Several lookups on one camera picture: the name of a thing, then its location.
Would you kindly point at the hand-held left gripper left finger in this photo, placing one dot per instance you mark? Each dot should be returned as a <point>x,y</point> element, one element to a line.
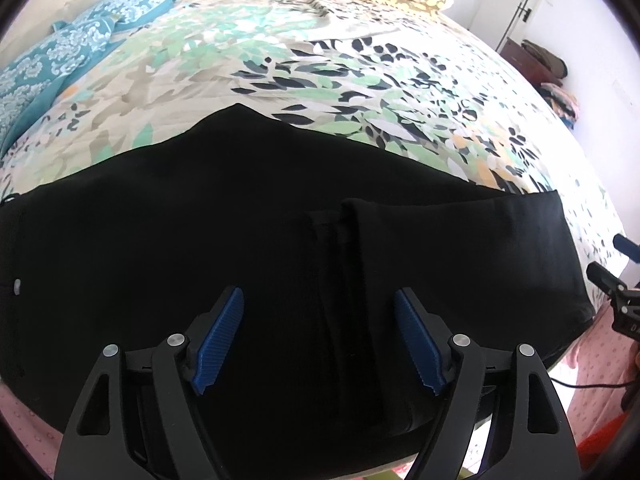
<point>220,340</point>

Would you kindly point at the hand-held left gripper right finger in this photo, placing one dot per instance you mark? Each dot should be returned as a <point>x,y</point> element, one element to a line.
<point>417,340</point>

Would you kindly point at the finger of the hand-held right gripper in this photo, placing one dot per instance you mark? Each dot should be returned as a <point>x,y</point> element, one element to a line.
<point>605,277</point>
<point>627,247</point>

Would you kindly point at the black pants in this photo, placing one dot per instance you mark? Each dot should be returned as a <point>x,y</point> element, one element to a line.
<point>200,210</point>

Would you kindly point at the pink dotted bed sheet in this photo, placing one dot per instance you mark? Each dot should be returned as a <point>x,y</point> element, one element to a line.
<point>595,360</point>

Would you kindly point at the person's orange fuzzy sweater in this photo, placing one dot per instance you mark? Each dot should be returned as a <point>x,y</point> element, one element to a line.
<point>602,437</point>

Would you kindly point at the pile of mixed clothes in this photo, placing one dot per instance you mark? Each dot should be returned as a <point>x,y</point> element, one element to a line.
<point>562,105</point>

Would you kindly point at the olive folded clothes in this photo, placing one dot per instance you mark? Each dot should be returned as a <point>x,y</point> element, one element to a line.
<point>545,60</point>

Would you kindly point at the dark wooden cabinet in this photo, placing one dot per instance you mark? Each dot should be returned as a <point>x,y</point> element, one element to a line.
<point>520,65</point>

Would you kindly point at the floral leaf print bedcover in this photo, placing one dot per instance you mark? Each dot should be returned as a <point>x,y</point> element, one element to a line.
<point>350,85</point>

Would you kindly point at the white door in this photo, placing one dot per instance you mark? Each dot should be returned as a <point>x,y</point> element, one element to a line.
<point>500,5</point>

